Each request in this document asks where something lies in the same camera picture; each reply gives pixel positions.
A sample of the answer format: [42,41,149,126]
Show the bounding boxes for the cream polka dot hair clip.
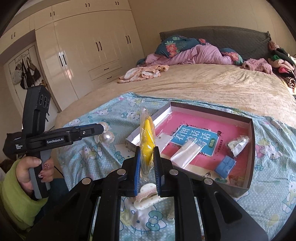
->
[133,183,162,210]

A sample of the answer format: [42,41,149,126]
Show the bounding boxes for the Hello Kitty blue sheet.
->
[57,93,295,240]

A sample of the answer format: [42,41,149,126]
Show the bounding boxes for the dark grey headboard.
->
[159,26,271,60]

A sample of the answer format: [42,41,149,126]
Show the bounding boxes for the left hand painted nails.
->
[15,156,55,195]

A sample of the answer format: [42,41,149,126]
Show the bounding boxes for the blue plastic case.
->
[214,156,236,179]

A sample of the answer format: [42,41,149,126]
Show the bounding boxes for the beige bed blanket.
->
[55,64,295,128]

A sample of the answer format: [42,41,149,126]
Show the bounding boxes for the clear bag of jewelry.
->
[227,135,250,158]

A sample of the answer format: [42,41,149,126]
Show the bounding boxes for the pink fuzzy garment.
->
[242,58,273,74]

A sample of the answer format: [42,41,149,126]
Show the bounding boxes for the pearl hair accessory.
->
[94,121,115,144]

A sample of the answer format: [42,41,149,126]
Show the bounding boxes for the purple duvet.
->
[145,44,234,66]

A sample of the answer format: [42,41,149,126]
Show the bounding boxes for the grey cardboard box tray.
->
[125,101,256,198]

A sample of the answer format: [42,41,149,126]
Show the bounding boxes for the hanging bags on door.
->
[11,57,41,89]

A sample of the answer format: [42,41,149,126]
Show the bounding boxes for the green sleeve forearm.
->
[1,160,48,230]

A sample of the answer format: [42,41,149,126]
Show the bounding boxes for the cream wardrobe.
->
[1,1,144,110]

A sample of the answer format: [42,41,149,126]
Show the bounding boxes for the yellow item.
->
[139,108,156,181]

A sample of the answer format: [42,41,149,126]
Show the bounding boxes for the peach clothes on bed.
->
[117,65,169,83]

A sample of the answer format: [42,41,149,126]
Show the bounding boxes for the clear flat plastic bag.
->
[170,140,204,169]

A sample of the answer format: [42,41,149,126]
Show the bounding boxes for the pile of clothes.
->
[268,41,295,96]

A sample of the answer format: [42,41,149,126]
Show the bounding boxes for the floral dark blue pillow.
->
[155,35,208,58]

